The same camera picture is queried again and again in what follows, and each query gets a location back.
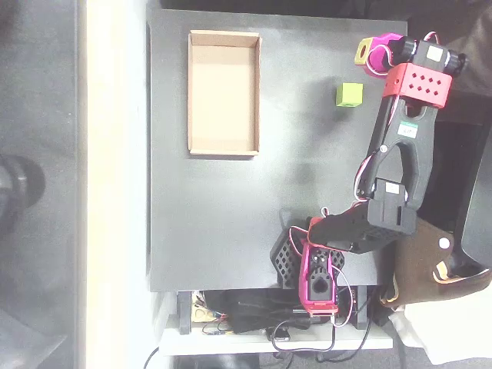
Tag black power adapter bundle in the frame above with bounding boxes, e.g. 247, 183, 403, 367
224, 290, 311, 334

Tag black looped cable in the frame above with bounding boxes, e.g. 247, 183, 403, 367
268, 295, 380, 363

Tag yellow square mount with hole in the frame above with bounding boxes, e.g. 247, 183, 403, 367
353, 37, 376, 66

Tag white shelf board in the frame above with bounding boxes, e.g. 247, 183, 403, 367
159, 314, 394, 357

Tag dark brown cloth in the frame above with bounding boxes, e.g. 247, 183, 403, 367
407, 0, 492, 107

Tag brown felt bag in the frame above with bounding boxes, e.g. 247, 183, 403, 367
378, 219, 492, 309

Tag green cube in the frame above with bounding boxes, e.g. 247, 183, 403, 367
335, 82, 364, 108

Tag white sheet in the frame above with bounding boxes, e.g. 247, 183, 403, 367
387, 295, 492, 367

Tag black chair part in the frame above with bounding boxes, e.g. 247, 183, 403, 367
451, 130, 492, 276

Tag shallow cardboard box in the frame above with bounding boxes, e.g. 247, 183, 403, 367
187, 29, 262, 157

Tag black hanging cable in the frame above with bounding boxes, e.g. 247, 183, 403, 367
143, 345, 161, 369

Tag black round object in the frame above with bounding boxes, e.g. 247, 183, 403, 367
0, 155, 47, 232

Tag small wooden piece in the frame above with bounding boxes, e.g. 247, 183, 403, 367
191, 303, 214, 323

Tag small circuit board with wires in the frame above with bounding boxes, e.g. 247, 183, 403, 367
201, 321, 234, 337

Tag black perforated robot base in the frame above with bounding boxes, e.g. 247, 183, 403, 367
270, 230, 347, 291

